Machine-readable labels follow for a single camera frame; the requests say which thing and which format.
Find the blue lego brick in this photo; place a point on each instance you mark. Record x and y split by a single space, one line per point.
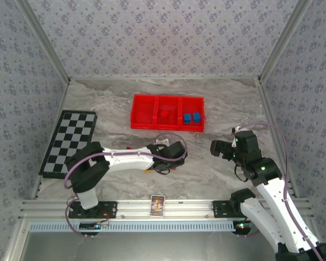
187 117
196 117

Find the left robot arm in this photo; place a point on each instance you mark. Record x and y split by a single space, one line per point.
125 160

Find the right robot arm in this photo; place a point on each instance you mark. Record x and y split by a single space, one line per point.
274 195

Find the colourful printed card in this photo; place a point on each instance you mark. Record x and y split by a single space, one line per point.
157 205

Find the red plastic bin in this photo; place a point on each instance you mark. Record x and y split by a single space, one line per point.
142 114
192 106
167 107

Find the small circuit board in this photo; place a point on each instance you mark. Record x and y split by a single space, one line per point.
93 225
243 225

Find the black grey checkerboard mat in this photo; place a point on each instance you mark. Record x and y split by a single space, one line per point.
68 130

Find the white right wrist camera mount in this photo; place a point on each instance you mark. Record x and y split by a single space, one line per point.
237 129

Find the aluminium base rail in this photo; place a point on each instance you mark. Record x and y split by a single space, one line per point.
184 209

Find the aluminium table side rail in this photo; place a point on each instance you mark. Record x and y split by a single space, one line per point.
269 108
60 103

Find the aluminium frame post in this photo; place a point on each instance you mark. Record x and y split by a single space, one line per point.
43 40
285 40

